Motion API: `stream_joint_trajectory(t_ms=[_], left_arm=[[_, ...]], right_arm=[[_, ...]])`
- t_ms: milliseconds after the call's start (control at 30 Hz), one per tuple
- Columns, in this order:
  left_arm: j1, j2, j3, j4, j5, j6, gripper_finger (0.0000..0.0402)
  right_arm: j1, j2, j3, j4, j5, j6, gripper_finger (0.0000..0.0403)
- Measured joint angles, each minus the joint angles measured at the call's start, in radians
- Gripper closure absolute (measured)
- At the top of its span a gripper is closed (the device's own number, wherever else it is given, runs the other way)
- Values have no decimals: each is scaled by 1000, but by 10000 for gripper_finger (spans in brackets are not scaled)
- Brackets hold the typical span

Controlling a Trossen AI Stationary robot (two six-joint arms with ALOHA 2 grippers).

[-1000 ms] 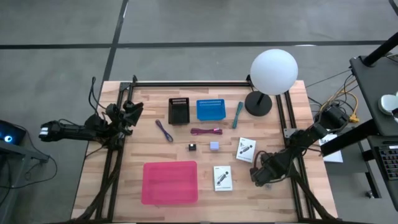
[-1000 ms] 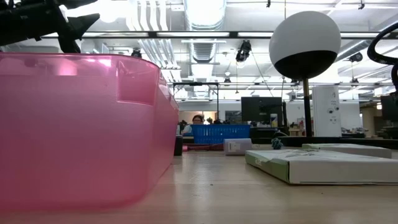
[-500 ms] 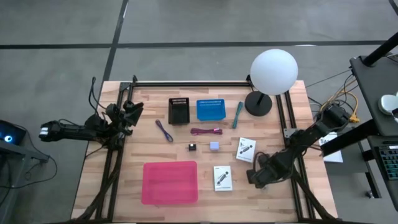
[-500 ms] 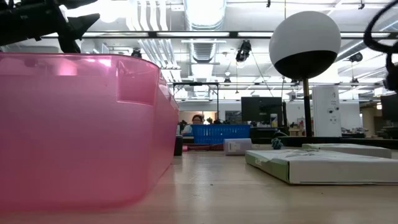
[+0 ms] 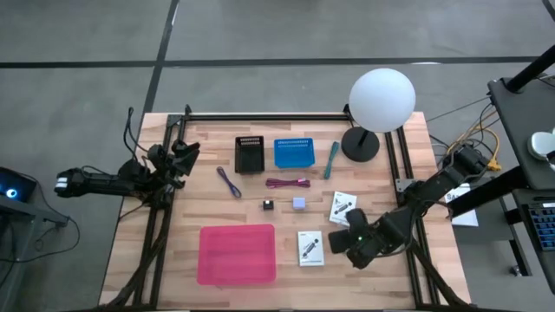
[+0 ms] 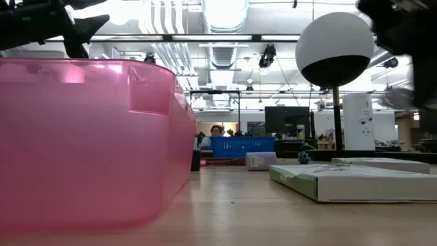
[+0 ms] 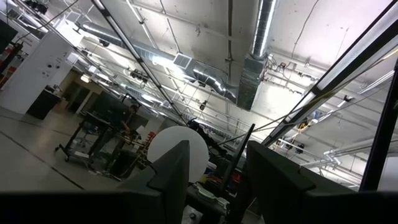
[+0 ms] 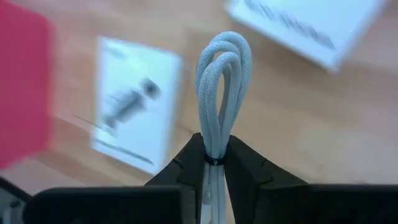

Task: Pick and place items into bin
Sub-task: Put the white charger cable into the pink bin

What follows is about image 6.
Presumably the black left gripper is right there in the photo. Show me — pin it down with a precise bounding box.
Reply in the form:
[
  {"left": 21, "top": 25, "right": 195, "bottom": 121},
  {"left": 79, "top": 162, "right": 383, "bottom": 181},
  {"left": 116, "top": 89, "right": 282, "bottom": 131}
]
[{"left": 63, "top": 14, "right": 111, "bottom": 59}]

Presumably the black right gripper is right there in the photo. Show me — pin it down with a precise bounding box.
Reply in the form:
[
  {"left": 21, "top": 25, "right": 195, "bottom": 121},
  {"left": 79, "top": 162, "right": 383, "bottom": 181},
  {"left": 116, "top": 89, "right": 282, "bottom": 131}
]
[{"left": 411, "top": 51, "right": 437, "bottom": 111}]

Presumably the white product box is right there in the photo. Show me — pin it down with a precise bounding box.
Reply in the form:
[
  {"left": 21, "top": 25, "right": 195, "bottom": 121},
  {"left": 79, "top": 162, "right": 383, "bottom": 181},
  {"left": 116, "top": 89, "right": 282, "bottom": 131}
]
[
  {"left": 330, "top": 156, "right": 432, "bottom": 175},
  {"left": 268, "top": 163, "right": 437, "bottom": 204}
]

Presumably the pink translucent plastic bin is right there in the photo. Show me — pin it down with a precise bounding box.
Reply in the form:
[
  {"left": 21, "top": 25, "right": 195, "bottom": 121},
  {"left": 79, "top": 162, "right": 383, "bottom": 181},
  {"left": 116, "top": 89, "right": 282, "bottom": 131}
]
[{"left": 0, "top": 57, "right": 198, "bottom": 234}]

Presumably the small lavender box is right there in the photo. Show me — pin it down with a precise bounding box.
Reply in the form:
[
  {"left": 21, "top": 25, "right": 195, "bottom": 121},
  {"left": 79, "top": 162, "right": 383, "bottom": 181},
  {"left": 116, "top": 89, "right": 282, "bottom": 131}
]
[{"left": 244, "top": 151, "right": 278, "bottom": 172}]

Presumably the black monitor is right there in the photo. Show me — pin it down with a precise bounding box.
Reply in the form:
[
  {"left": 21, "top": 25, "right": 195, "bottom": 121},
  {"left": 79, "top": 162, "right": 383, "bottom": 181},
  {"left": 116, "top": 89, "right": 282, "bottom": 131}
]
[
  {"left": 418, "top": 109, "right": 437, "bottom": 135},
  {"left": 264, "top": 105, "right": 311, "bottom": 139}
]

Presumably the white column cabinet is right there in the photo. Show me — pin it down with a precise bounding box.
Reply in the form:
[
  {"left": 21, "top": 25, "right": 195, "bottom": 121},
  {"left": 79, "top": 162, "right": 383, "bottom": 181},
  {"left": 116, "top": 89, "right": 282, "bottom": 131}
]
[{"left": 341, "top": 93, "right": 376, "bottom": 152}]

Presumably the white globe lamp black base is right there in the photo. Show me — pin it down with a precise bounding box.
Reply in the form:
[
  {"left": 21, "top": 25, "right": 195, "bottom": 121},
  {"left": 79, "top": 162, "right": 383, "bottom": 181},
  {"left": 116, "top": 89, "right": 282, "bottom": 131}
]
[{"left": 294, "top": 12, "right": 376, "bottom": 162}]

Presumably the black overhead crossbar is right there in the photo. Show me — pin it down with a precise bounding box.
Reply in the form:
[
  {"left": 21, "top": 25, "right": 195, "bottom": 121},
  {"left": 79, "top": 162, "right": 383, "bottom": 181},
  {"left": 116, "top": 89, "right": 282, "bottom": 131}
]
[{"left": 46, "top": 33, "right": 302, "bottom": 43}]

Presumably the person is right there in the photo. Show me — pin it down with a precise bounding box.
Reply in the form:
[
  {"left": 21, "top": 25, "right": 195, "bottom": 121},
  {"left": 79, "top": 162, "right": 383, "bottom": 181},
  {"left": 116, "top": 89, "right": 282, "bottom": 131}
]
[{"left": 199, "top": 124, "right": 225, "bottom": 150}]

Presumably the blue plastic basket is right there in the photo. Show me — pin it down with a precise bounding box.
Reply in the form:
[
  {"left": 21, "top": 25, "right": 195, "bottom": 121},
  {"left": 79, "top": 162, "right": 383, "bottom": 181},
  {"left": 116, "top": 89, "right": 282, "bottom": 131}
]
[{"left": 209, "top": 136, "right": 277, "bottom": 159}]

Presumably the black aluminium table frame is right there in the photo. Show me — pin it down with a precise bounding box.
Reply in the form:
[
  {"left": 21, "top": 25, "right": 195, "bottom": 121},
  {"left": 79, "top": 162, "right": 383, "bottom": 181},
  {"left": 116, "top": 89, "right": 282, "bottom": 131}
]
[{"left": 200, "top": 149, "right": 437, "bottom": 165}]

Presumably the silver ventilation duct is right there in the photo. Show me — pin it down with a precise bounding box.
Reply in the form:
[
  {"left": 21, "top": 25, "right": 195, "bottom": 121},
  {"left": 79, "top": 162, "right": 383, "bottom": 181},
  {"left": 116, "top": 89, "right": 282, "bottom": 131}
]
[{"left": 200, "top": 0, "right": 250, "bottom": 107}]

